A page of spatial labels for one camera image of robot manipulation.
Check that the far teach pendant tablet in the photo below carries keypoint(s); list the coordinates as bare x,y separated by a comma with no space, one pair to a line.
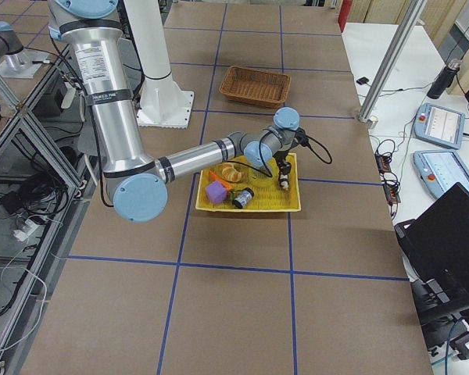
439,126

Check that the small black device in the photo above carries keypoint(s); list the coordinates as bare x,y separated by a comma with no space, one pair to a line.
362,80

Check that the yellow woven plastic basket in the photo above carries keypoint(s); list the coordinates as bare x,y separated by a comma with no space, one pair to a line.
270,199

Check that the small grey labelled can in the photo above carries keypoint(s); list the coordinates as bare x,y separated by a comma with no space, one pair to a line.
242,199

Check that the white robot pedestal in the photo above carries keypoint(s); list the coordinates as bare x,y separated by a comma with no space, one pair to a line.
162,102

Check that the aluminium frame post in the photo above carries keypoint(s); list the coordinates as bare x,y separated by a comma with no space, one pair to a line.
391,56

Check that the yellow tape roll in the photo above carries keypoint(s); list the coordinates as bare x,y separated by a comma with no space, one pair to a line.
262,176

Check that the purple foam cube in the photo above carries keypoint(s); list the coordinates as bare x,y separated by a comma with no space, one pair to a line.
216,192

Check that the teach pendant tablet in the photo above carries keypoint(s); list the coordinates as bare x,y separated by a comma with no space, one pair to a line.
440,170
439,126

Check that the black laptop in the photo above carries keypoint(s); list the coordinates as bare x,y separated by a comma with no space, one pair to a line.
437,246

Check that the panda figurine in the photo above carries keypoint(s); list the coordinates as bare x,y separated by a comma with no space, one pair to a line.
283,182

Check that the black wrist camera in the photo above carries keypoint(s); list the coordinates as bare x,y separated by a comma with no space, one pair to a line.
301,138

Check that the orange toy carrot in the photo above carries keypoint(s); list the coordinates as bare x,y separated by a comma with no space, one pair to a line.
223,182

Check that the orange black power strip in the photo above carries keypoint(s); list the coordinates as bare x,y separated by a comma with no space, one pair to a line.
389,180

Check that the black water bottle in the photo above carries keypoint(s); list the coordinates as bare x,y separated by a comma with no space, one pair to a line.
444,79

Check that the near teach pendant tablet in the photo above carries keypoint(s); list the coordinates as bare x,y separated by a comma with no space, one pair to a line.
440,170

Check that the brown wicker basket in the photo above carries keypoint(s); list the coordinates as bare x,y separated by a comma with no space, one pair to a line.
256,87

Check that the toy bread croissant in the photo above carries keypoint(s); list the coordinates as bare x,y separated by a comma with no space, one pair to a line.
230,173

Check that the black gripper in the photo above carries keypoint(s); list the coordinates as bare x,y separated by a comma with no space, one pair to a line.
283,159

